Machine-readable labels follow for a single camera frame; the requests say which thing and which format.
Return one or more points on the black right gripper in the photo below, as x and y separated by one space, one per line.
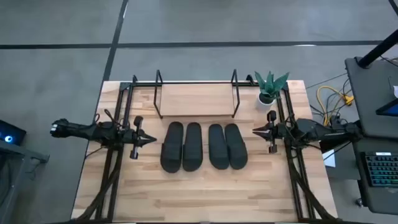
276 130

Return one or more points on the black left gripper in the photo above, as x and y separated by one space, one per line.
135 138

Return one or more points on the black rubber slide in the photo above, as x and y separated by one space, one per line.
172 149
236 149
192 149
217 149

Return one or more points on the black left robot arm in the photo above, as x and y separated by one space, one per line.
77 130

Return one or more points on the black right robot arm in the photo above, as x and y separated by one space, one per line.
311 129

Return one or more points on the green plant in white pot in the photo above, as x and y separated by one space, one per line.
270 87

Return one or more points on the black bar under desk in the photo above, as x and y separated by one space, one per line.
334 144

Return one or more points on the white paper sheet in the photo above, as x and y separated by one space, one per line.
330 160

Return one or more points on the grey desk panel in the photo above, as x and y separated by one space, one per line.
379 199
370 102

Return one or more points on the desk caster wheel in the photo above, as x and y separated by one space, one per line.
359 202

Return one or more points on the backlit keyboard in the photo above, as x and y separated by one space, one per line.
382 169

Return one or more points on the blue tablet screen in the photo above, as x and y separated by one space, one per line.
390 109

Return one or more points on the black computer with blue light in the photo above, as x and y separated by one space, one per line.
12 133

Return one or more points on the small white paper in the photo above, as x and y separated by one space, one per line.
395 91

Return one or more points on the grey metal cart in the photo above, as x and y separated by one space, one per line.
12 174

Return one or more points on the black pole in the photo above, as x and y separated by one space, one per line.
376 49

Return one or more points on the black metal rig frame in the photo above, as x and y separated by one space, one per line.
112 199

